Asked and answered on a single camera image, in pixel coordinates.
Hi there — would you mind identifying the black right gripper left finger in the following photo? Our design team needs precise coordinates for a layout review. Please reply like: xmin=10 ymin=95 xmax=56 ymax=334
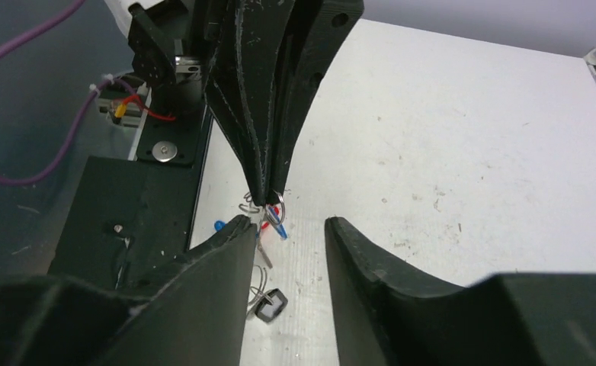
xmin=0 ymin=215 xmax=257 ymax=365

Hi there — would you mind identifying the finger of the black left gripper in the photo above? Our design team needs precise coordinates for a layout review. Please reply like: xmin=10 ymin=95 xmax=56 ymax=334
xmin=268 ymin=0 xmax=364 ymax=202
xmin=205 ymin=1 xmax=294 ymax=206

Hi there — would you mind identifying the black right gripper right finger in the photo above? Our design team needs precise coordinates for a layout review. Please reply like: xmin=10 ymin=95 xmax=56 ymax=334
xmin=325 ymin=217 xmax=596 ymax=365

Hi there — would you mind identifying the small silver key ring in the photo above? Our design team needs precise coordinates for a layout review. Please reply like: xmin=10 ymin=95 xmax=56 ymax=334
xmin=264 ymin=189 xmax=287 ymax=226

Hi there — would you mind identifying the blue white key tag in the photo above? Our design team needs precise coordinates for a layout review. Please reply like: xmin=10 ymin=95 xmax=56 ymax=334
xmin=272 ymin=209 xmax=288 ymax=240

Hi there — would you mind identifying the red key tag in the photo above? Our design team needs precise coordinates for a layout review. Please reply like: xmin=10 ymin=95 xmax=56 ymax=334
xmin=261 ymin=205 xmax=280 ymax=230

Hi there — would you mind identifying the silver metal key plate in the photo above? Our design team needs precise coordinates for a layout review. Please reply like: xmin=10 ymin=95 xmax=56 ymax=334
xmin=238 ymin=192 xmax=274 ymax=269

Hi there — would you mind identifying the black key tag white label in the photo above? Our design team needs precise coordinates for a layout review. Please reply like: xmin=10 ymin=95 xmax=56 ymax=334
xmin=254 ymin=288 xmax=288 ymax=323

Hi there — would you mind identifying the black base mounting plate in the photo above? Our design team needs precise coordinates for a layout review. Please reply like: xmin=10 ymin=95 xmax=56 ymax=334
xmin=48 ymin=108 xmax=213 ymax=290

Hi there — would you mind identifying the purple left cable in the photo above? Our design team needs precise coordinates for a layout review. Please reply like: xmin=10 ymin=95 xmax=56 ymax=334
xmin=0 ymin=0 xmax=137 ymax=187

